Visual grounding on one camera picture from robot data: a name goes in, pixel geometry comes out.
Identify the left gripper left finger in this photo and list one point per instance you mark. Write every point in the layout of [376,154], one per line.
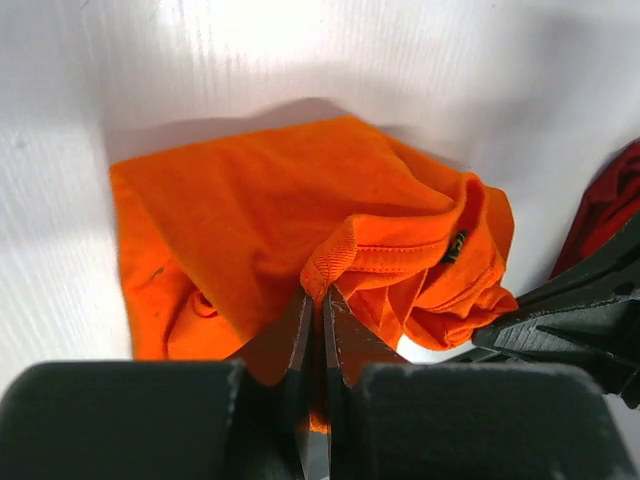
[245,417]

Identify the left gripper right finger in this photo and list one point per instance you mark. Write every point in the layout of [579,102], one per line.
[391,419]

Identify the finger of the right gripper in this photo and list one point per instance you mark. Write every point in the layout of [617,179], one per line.
[599,337]
[618,253]

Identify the orange t shirt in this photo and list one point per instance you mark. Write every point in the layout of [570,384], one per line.
[215,238]

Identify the red t shirt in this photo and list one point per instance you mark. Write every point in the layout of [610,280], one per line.
[607,205]

